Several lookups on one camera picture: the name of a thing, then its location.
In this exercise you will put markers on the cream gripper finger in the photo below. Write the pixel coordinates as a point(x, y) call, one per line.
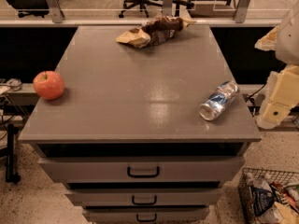
point(281, 97)
point(268, 41)

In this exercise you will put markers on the brown chip bag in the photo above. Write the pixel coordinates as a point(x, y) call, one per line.
point(154, 32)

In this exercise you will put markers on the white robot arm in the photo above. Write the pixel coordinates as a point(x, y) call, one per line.
point(287, 45)

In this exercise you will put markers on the red snack bag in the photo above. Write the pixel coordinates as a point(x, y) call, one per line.
point(283, 196)

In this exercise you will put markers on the dark blue snack bag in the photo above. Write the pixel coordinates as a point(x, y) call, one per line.
point(263, 199)

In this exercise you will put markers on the yellow snack bag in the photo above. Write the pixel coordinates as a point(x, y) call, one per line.
point(286, 214)

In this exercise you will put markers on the top grey drawer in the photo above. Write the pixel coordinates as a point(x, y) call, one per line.
point(141, 169)

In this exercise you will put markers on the grey drawer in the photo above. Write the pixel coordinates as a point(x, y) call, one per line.
point(146, 215)
point(143, 197)
point(141, 169)

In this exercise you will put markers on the grey drawer cabinet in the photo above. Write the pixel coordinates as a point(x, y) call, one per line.
point(120, 101)

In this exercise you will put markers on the middle grey drawer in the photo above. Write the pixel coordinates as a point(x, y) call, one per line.
point(143, 197)

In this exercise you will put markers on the bottom grey drawer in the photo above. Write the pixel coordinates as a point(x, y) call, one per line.
point(146, 215)

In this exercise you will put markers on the red apple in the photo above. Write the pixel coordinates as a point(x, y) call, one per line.
point(49, 85)

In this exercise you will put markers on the small items on ledge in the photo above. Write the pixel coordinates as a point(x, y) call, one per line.
point(12, 84)

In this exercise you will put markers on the black stand leg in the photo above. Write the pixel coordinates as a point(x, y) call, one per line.
point(11, 175)

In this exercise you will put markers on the wire basket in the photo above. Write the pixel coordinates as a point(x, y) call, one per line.
point(261, 179)

